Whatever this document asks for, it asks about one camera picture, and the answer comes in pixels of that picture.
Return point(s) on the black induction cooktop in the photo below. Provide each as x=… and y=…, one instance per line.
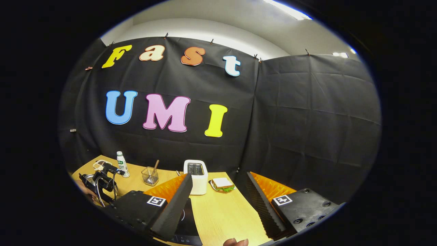
x=189, y=225

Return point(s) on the white toaster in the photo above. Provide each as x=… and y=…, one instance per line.
x=198, y=184

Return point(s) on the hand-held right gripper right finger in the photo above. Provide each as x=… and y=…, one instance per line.
x=264, y=212

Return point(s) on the white divided bean dish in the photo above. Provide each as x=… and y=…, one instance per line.
x=97, y=165

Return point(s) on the small white plate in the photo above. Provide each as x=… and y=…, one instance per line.
x=212, y=187

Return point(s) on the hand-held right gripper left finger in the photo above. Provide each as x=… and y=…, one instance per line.
x=174, y=212

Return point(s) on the white plastic drink bottle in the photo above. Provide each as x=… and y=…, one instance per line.
x=122, y=165

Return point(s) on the wooden stick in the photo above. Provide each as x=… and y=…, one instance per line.
x=155, y=166

